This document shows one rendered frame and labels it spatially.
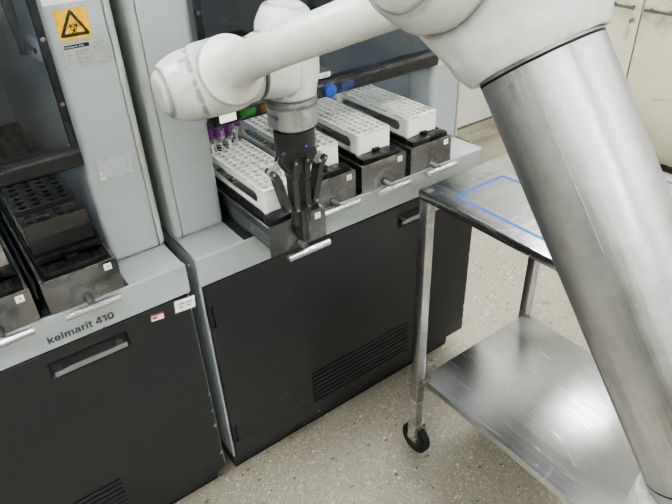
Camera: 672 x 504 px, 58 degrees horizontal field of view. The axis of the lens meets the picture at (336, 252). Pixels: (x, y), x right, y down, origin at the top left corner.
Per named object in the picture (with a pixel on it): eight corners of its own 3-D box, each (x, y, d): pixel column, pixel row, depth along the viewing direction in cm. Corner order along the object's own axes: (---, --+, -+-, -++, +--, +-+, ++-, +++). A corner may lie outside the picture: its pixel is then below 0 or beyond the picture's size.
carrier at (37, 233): (92, 230, 115) (84, 203, 112) (95, 234, 114) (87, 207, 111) (29, 251, 110) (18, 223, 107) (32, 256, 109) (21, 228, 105)
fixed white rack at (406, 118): (335, 111, 168) (334, 89, 165) (363, 102, 173) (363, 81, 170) (406, 143, 148) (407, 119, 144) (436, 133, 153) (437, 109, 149)
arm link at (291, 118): (255, 94, 105) (259, 126, 109) (282, 108, 99) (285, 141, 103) (298, 82, 110) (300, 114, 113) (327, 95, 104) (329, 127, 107)
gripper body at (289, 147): (301, 114, 112) (305, 159, 117) (262, 125, 108) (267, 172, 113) (325, 125, 107) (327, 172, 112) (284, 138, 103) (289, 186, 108)
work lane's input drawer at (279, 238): (143, 151, 167) (136, 120, 162) (189, 138, 173) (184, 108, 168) (282, 269, 117) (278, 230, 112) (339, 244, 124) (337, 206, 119)
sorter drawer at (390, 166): (226, 115, 188) (222, 86, 183) (264, 104, 194) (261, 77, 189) (373, 202, 138) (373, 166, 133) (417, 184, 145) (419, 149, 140)
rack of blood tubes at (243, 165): (201, 170, 140) (196, 145, 137) (239, 158, 145) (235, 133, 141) (266, 220, 120) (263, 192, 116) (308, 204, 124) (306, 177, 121)
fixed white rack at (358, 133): (289, 125, 161) (287, 102, 158) (320, 115, 166) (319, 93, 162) (358, 161, 141) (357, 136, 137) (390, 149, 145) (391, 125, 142)
